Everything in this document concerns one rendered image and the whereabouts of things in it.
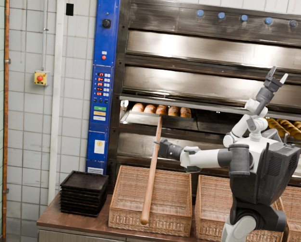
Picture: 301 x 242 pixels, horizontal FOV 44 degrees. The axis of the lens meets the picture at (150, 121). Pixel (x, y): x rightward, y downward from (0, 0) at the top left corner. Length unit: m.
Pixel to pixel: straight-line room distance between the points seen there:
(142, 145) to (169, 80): 0.54
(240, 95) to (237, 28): 0.48
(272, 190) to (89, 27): 1.70
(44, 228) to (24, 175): 0.66
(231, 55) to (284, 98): 0.50
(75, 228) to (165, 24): 1.54
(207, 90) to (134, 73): 0.55
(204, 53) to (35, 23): 1.25
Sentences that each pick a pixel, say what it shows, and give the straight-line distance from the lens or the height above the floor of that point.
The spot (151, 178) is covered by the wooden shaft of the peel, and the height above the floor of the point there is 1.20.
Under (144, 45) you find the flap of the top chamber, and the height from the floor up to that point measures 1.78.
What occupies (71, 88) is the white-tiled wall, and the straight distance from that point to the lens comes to 2.88.
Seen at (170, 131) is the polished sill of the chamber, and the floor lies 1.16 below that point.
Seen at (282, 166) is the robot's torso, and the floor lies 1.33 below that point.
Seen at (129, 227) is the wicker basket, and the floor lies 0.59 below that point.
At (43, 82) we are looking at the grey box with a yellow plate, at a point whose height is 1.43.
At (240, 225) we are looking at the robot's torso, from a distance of 2.06.
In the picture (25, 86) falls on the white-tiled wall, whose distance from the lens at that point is 2.99.
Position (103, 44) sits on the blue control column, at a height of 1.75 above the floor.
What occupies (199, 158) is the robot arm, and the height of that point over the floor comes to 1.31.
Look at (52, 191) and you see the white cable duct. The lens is 3.15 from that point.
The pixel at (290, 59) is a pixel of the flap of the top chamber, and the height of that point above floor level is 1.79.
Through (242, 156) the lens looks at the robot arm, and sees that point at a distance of 1.77.
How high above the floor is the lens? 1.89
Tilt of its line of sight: 14 degrees down
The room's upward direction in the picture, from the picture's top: 6 degrees clockwise
